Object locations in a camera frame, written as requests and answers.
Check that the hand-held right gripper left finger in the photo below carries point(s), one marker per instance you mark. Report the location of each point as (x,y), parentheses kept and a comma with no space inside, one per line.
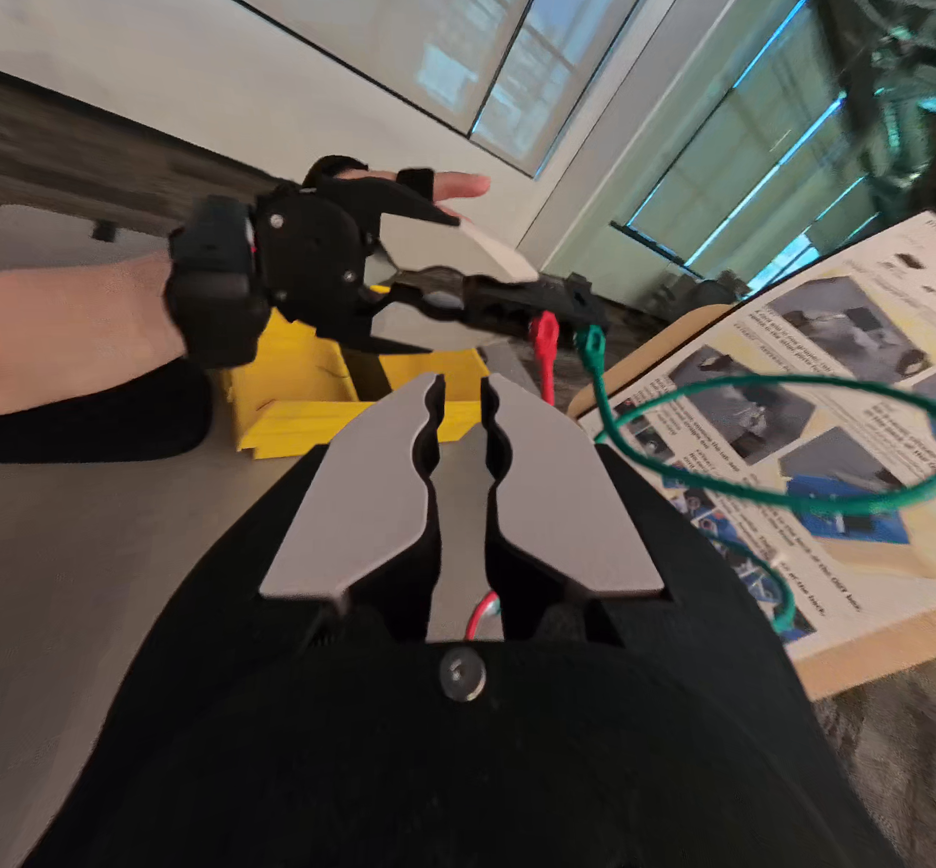
(351,509)

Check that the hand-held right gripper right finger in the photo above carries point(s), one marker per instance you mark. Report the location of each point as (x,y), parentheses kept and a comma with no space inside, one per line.
(570,517)

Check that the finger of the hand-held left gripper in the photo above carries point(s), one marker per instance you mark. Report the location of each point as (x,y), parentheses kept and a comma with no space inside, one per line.
(497,257)
(417,330)

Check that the yellow plastic bin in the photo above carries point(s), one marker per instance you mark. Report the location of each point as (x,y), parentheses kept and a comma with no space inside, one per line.
(292,378)

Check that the person's left forearm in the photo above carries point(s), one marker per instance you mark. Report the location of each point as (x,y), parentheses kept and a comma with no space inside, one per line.
(73,327)

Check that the person's left hand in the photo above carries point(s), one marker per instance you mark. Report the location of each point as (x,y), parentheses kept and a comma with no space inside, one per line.
(457,185)

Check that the glass partition window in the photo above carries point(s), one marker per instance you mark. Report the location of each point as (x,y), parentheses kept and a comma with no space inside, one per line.
(731,173)

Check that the large window with blind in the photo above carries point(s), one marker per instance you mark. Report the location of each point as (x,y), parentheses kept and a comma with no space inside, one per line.
(365,5)

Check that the printed instruction sheet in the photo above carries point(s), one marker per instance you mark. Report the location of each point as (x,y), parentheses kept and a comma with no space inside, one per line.
(804,385)

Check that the instruction sheet on clipboard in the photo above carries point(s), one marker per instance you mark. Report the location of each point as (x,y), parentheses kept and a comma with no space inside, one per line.
(863,663)

